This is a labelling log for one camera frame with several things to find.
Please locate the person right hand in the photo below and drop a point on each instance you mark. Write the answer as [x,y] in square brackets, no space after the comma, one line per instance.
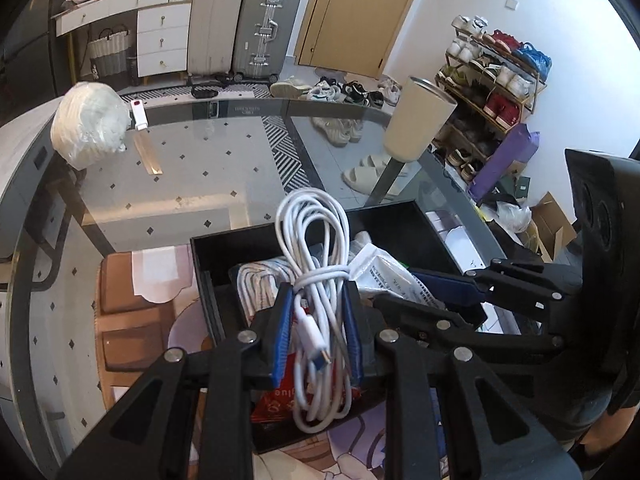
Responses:
[606,431]

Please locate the anime printed desk mat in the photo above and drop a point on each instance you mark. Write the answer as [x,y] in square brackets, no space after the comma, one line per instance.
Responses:
[147,303]

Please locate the white drawer desk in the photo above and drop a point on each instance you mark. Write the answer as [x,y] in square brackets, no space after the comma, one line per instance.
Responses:
[158,33]

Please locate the beige cylindrical trash bin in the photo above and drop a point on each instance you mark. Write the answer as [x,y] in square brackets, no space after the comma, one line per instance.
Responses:
[420,113]

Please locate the wooden shoe rack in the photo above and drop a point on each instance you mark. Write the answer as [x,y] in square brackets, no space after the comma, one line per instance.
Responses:
[496,80]

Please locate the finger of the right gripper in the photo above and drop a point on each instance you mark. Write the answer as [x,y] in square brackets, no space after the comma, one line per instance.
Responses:
[441,330]
[508,284]

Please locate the silver suitcase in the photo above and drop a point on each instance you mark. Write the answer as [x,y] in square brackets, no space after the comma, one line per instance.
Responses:
[262,37]

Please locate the white printed plastic pouch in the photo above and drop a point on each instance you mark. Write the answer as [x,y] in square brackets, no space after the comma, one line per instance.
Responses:
[376,273]

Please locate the red white balloon glue packet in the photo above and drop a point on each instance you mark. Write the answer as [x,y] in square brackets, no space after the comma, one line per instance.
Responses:
[274,406]

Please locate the white wrapped bundle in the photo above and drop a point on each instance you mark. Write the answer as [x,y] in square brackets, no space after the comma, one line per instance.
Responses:
[90,124]

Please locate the purple paper bag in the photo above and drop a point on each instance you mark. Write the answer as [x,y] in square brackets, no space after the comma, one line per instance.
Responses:
[519,145]

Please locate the woven laundry basket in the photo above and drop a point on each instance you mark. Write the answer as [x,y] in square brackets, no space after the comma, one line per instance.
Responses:
[109,52]

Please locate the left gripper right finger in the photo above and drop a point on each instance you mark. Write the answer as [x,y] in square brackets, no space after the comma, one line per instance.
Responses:
[445,403]

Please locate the wooden door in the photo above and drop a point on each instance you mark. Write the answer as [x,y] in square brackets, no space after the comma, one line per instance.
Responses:
[353,36]

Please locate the beige suitcase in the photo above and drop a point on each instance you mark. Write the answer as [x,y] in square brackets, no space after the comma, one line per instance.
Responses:
[211,38]

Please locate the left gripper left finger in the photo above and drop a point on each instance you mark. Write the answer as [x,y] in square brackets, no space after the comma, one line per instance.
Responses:
[190,401]

